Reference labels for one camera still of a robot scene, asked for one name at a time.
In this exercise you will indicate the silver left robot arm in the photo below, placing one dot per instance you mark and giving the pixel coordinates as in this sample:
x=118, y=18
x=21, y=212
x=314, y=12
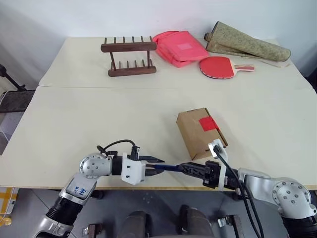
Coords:
x=95, y=167

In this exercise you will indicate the box with yellow tape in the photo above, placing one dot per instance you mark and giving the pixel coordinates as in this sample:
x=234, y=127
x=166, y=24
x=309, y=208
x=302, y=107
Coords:
x=7, y=203

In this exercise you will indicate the dark grey padded seat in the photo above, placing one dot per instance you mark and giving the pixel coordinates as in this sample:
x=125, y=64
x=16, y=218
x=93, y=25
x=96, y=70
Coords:
x=16, y=101

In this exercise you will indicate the black stand pole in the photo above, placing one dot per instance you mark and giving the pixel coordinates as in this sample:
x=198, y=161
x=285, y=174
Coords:
x=10, y=79

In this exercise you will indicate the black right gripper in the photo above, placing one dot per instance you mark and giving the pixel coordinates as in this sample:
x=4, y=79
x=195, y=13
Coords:
x=212, y=173

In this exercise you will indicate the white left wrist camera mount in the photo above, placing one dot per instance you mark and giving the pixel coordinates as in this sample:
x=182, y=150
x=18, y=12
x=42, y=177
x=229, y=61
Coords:
x=132, y=171

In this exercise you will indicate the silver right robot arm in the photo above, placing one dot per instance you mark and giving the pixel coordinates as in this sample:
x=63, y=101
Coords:
x=284, y=193

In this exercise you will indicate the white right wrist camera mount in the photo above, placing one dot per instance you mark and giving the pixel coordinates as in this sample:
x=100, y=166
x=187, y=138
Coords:
x=222, y=144

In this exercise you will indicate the red table tennis paddle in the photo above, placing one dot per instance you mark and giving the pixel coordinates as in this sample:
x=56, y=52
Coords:
x=215, y=67

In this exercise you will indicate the brown cardboard box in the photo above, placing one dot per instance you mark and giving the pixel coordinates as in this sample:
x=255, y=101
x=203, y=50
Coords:
x=193, y=134

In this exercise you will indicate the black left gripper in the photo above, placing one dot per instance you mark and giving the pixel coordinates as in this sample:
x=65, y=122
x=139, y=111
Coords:
x=148, y=171

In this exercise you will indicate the black table caster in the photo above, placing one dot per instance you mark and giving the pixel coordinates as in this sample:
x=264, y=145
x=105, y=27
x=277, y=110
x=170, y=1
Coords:
x=97, y=195

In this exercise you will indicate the pink fabric bag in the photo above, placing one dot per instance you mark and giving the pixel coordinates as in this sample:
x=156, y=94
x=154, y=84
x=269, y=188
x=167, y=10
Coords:
x=180, y=48

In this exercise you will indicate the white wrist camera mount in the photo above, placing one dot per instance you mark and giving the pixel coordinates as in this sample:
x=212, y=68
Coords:
x=132, y=171
x=222, y=144

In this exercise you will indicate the dark rounded shape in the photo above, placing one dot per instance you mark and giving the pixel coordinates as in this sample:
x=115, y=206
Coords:
x=137, y=224
x=195, y=223

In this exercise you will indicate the red tape patch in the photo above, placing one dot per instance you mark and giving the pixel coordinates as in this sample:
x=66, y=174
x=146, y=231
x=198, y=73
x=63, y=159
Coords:
x=207, y=124

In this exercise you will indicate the blue pen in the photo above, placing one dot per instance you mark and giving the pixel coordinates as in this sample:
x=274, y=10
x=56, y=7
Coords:
x=169, y=168

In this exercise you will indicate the dark wooden peg rack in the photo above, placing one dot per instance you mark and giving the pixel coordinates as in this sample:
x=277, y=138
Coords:
x=128, y=47

